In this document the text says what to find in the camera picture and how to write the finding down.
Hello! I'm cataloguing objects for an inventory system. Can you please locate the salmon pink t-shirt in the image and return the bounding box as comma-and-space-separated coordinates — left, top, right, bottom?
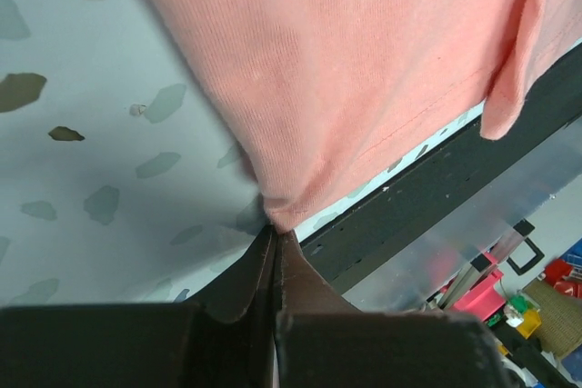
153, 0, 581, 232

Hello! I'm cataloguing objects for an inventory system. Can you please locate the yellow storage box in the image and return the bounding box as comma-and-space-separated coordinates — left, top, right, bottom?
503, 294, 542, 339

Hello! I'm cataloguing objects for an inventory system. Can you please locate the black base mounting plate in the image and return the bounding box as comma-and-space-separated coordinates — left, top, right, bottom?
301, 46, 581, 290

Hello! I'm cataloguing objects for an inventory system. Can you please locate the pink plastic crate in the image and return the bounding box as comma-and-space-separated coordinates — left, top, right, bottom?
452, 253, 506, 322

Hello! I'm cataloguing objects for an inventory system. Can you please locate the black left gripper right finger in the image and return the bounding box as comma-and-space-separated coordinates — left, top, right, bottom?
273, 232, 359, 387

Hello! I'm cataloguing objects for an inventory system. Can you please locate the red storage bin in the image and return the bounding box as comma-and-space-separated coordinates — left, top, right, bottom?
543, 258, 581, 304

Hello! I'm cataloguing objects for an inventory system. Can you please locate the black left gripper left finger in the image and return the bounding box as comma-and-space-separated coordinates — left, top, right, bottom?
184, 228, 276, 387

